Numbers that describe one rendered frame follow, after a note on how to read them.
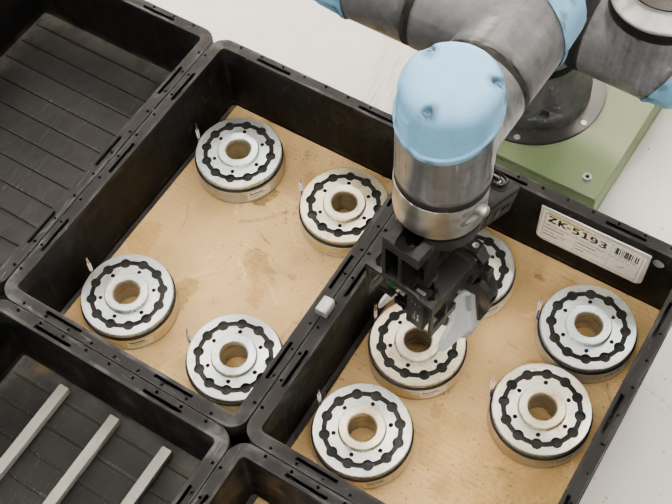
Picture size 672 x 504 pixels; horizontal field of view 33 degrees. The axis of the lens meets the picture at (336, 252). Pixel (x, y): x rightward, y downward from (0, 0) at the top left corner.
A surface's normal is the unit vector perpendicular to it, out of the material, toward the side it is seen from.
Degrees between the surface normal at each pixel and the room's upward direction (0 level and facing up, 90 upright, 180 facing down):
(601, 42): 62
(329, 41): 0
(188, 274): 0
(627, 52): 87
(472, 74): 0
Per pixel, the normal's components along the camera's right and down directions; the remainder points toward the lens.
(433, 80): -0.03, -0.51
